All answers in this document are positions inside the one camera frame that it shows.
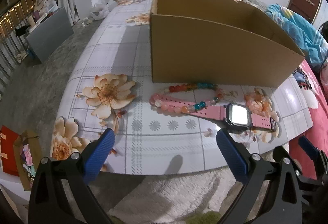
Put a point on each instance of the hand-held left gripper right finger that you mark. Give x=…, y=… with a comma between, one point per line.
x=232, y=156

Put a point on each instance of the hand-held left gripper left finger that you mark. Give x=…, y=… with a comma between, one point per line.
x=100, y=155

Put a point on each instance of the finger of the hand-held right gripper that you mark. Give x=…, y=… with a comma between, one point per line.
x=280, y=152
x=307, y=144

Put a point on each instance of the pink digital watch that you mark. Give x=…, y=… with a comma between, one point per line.
x=238, y=115

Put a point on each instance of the brown cardboard box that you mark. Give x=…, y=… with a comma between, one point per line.
x=217, y=55

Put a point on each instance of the pink floral bedsheet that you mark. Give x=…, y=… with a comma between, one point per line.
x=317, y=116

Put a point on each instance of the white fluffy rug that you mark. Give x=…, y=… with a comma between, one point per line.
x=166, y=195

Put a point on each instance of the brown paper bag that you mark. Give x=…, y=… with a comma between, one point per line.
x=19, y=157

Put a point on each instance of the red bag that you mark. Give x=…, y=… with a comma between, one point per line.
x=9, y=149

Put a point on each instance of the blue blanket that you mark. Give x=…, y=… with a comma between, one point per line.
x=294, y=27

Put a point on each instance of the grey board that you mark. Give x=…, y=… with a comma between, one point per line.
x=48, y=37

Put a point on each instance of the white plastic bag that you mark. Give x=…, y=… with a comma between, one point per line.
x=102, y=9

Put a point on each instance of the metal window grille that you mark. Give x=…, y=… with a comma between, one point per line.
x=10, y=21

